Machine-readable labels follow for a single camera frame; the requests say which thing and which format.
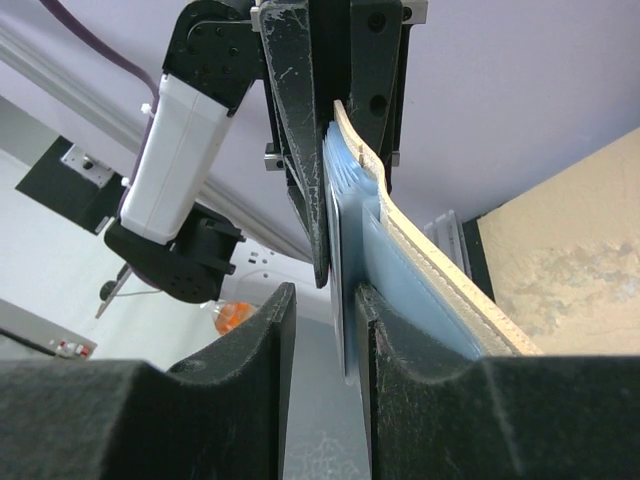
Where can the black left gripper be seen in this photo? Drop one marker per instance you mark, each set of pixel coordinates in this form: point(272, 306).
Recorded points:
point(317, 52)

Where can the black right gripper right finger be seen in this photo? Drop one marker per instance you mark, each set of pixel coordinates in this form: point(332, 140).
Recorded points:
point(432, 414)

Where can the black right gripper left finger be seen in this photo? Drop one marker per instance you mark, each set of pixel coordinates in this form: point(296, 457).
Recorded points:
point(220, 413)

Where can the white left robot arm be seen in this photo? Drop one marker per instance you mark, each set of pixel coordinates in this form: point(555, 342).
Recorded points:
point(213, 58)

